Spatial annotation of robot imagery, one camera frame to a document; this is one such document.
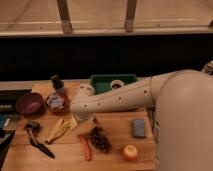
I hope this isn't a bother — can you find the orange apple fruit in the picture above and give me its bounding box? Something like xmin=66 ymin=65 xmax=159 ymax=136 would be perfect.
xmin=122 ymin=144 xmax=138 ymax=161

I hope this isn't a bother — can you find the white cup in tray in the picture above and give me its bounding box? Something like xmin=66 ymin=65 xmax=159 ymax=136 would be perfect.
xmin=110 ymin=80 xmax=124 ymax=90

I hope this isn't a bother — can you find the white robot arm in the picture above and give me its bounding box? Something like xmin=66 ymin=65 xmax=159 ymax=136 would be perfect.
xmin=70 ymin=70 xmax=213 ymax=171

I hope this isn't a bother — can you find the dark grape bunch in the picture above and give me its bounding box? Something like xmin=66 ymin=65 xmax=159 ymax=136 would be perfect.
xmin=89 ymin=126 xmax=111 ymax=153

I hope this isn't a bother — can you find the orange carrot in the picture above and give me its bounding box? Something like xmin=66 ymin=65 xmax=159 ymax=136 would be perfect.
xmin=78 ymin=135 xmax=92 ymax=161

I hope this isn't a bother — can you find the yellow banana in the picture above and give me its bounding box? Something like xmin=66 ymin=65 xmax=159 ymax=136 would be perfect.
xmin=45 ymin=119 xmax=69 ymax=144

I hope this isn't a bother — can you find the green plastic tray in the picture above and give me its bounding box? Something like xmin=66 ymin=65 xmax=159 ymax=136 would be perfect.
xmin=90 ymin=74 xmax=137 ymax=94

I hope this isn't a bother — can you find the black handled fork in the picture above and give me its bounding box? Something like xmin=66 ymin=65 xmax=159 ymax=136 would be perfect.
xmin=24 ymin=120 xmax=55 ymax=158

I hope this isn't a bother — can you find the purple bowl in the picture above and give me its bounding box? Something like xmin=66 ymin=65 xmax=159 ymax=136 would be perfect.
xmin=15 ymin=92 xmax=44 ymax=115

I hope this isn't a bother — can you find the blue sponge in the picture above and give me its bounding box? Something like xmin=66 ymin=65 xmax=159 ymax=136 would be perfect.
xmin=133 ymin=119 xmax=145 ymax=138

